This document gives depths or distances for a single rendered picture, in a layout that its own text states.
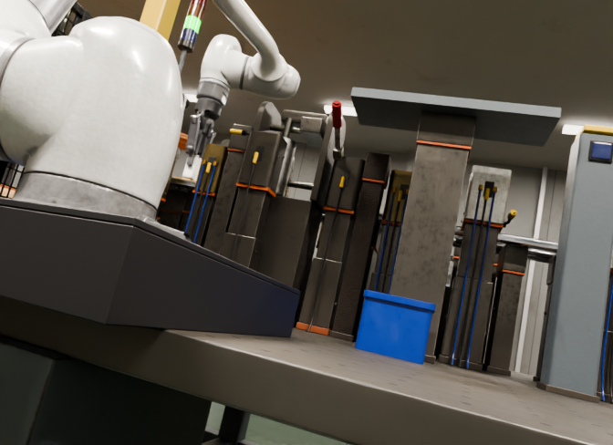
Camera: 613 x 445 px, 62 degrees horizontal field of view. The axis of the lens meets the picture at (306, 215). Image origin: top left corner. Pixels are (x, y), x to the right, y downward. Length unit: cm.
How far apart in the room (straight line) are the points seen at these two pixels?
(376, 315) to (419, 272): 15
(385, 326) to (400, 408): 45
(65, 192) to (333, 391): 36
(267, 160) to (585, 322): 64
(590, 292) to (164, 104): 71
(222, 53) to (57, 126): 100
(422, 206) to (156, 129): 51
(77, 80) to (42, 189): 13
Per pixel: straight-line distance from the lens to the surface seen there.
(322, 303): 106
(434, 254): 92
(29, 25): 76
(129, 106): 61
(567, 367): 94
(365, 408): 35
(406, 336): 79
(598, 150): 100
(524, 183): 751
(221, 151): 122
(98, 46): 64
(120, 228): 35
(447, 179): 95
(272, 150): 107
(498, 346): 123
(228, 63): 156
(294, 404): 36
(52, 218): 39
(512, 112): 97
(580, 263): 95
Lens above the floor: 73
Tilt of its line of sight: 11 degrees up
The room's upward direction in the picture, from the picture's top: 13 degrees clockwise
